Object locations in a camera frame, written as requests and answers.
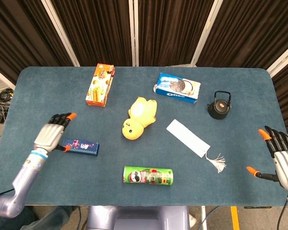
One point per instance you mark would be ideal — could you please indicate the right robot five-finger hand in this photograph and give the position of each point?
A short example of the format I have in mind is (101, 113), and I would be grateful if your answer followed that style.
(286, 167)

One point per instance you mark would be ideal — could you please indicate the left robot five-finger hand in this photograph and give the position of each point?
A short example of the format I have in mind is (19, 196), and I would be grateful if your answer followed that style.
(49, 136)

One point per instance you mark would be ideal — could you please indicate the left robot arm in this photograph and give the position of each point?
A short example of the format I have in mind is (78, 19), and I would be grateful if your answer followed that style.
(26, 172)

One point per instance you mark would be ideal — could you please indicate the blue felt table cover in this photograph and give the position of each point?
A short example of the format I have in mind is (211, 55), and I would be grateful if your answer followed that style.
(62, 83)

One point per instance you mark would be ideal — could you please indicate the orange biscuit box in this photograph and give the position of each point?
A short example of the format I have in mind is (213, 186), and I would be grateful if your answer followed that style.
(99, 88)

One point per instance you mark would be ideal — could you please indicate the yellow floor tape strip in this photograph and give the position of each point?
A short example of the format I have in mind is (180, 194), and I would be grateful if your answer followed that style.
(234, 218)

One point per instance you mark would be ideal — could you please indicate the dark jeans leg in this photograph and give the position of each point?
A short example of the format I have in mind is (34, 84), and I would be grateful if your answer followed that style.
(52, 218)

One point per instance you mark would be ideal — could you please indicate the black cast iron kettle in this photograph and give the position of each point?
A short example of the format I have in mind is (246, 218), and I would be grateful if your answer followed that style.
(218, 110)

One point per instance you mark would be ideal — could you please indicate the yellow duck plush toy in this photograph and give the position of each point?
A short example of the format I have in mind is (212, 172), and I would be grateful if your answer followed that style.
(139, 112)

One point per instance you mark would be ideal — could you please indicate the white bookmark with tassel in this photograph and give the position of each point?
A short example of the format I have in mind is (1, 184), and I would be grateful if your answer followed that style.
(187, 136)

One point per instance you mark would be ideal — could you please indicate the green Pringles can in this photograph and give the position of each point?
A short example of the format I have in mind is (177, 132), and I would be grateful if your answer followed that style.
(148, 176)

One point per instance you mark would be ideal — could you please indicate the white shoe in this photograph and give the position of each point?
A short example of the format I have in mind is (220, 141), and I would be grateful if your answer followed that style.
(192, 220)

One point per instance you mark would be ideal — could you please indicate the grey robot torso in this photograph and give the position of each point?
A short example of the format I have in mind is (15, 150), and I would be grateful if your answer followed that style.
(139, 218)

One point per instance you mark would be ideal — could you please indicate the blue Oreo cookie box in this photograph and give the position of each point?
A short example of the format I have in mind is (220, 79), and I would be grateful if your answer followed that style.
(177, 88)

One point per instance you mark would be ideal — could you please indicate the white screen frame post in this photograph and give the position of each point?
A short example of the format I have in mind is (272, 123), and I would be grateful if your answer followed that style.
(205, 31)
(133, 36)
(60, 31)
(283, 58)
(2, 76)

